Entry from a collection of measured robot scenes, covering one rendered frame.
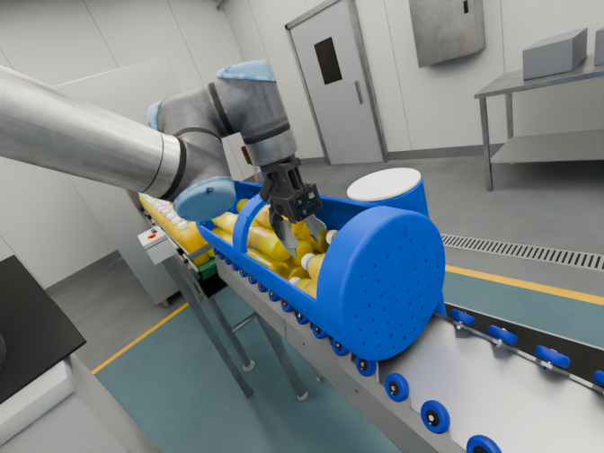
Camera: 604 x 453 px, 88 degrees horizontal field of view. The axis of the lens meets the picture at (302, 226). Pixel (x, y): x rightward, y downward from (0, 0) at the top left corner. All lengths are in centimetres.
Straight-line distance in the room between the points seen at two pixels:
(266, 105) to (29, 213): 494
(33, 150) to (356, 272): 43
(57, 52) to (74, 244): 252
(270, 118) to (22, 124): 32
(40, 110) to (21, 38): 520
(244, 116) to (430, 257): 43
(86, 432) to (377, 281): 73
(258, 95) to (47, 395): 73
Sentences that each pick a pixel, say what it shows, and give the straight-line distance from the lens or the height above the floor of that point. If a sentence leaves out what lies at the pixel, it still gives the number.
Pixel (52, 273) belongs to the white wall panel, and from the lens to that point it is 549.
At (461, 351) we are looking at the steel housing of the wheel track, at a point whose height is 93.
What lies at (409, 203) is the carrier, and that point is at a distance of 115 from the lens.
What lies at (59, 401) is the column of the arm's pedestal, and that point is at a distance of 90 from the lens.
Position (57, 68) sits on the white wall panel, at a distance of 554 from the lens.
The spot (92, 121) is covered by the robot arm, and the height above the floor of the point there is 151.
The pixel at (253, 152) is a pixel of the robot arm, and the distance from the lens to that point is 57.
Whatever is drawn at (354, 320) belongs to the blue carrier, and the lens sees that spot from 55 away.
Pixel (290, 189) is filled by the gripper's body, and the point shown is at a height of 131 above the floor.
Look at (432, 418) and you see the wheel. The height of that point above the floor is 97.
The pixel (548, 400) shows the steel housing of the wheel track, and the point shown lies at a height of 93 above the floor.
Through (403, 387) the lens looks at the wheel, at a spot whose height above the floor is 98.
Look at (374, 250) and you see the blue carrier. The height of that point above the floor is 120.
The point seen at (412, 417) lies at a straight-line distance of 65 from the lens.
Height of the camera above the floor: 148
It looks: 24 degrees down
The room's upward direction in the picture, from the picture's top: 21 degrees counter-clockwise
